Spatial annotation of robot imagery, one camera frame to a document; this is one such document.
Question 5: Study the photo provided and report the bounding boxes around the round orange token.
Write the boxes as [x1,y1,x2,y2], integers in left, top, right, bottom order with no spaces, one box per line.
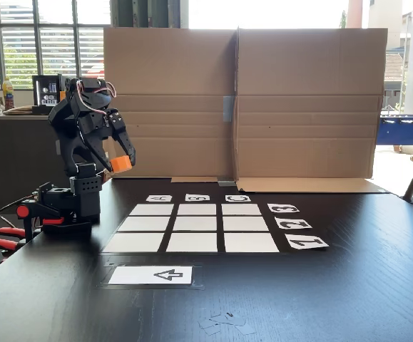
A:
[110,155,133,175]

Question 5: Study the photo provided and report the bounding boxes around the white nine-square grid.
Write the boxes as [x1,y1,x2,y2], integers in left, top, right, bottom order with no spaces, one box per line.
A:
[101,201,289,256]

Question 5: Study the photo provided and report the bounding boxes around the black mini fridge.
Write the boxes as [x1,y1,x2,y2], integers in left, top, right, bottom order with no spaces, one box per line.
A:
[31,74,72,115]

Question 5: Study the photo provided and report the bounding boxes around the yellow drink bottle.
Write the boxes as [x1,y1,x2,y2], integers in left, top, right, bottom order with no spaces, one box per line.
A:
[1,77,15,110]

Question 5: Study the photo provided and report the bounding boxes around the red black clamp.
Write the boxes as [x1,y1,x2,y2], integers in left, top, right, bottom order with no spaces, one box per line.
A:
[0,199,66,269]

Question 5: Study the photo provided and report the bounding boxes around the white paper sheet with arrow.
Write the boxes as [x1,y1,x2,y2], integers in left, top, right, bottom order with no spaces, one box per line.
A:
[97,264,204,289]

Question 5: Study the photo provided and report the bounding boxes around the paper sheet number 3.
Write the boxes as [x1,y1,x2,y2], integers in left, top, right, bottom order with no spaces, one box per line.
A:
[267,203,300,214]

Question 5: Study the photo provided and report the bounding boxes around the paper sheet number 2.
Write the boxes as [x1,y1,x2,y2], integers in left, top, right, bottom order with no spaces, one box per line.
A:
[274,217,313,230]

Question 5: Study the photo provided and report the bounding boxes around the clear tape scraps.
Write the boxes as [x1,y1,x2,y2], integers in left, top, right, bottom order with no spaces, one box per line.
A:
[197,311,258,336]

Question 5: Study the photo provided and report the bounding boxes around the paper sheet number 1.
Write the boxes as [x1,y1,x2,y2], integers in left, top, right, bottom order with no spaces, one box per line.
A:
[284,234,330,251]

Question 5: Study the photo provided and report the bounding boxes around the blue foosball table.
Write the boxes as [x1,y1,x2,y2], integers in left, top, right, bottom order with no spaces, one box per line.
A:
[379,113,413,155]

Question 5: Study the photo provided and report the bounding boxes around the brown cardboard wall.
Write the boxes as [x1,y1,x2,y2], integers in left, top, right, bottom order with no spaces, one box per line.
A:
[233,26,389,195]
[102,26,240,183]

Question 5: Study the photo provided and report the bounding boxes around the thin power cable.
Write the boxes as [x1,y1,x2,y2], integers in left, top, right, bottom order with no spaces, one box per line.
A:
[0,194,38,229]

